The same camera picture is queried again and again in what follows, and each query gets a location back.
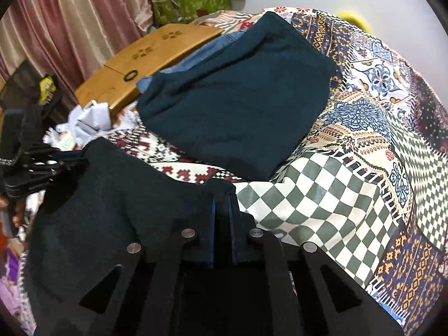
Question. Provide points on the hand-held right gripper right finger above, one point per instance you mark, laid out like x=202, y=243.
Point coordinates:
x=232, y=227

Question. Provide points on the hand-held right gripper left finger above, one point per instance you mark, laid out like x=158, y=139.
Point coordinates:
x=211, y=227

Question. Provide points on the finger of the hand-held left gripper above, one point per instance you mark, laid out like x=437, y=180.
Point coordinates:
x=59, y=155
x=52, y=175

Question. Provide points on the black pants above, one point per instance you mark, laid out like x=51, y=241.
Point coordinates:
x=115, y=199

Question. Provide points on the dark teal folded pants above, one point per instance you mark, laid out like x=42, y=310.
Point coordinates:
x=238, y=105

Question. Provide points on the white crumpled cloth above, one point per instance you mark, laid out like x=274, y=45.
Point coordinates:
x=91, y=119

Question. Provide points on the yellow small item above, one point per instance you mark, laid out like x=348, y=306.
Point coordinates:
x=45, y=87

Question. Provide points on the black bag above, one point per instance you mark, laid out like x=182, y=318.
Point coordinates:
x=21, y=80

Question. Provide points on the purple cloth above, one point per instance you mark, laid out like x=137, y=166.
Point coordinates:
x=10, y=287

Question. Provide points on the flat cardboard boxes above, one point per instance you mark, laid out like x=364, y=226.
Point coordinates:
x=140, y=59

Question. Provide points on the patchwork printed blanket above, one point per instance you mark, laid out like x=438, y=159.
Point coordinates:
x=350, y=182

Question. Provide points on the striped pink curtain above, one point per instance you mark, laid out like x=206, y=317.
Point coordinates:
x=70, y=14

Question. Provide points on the blue jeans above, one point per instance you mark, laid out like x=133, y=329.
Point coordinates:
x=213, y=47

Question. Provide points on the green patterned storage box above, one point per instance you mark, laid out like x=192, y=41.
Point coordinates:
x=189, y=5

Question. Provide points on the striped bedsheet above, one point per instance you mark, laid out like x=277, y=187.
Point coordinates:
x=224, y=15

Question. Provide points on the yellow foam tube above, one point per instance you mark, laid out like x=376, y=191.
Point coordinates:
x=357, y=18

